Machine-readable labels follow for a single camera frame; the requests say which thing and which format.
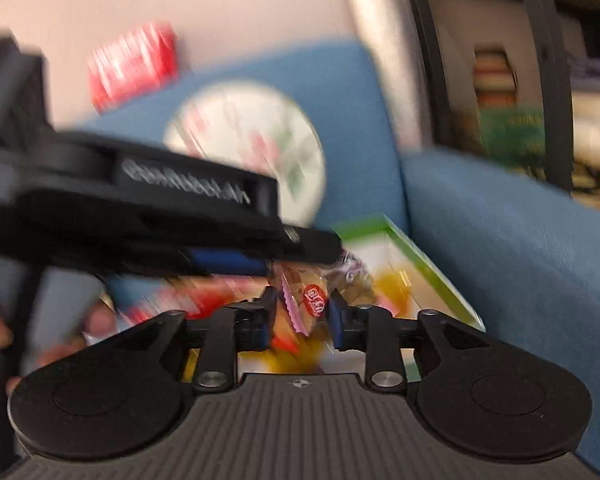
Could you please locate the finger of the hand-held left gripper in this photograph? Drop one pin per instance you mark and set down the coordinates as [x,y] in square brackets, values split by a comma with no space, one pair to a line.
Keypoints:
[225,261]
[310,247]

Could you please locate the blue sofa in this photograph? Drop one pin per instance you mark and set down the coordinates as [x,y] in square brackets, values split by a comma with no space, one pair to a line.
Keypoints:
[505,260]

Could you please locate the green patterned box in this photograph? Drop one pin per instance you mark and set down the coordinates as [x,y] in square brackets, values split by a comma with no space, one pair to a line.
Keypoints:
[512,140]

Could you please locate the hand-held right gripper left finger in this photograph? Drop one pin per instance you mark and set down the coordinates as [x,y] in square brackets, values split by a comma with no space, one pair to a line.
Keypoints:
[266,322]

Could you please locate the pink-edged clear snack packet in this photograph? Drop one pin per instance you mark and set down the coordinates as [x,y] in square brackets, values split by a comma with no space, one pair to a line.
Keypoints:
[307,305]

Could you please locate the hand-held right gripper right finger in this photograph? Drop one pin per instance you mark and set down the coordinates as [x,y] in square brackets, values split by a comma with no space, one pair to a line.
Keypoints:
[336,325]

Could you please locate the green cardboard box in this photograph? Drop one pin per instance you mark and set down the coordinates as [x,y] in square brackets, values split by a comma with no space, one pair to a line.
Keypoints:
[430,280]

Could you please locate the round floral hand fan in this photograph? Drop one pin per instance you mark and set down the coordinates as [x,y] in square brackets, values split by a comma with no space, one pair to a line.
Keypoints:
[260,130]

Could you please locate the white foam roll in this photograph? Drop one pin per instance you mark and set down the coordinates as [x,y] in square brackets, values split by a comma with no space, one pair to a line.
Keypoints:
[380,50]

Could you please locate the black metal shelf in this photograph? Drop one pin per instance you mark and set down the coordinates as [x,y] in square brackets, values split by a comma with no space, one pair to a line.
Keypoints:
[545,60]

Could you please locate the red plastic pack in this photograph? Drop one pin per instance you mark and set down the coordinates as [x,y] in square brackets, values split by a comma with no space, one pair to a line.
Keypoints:
[132,65]

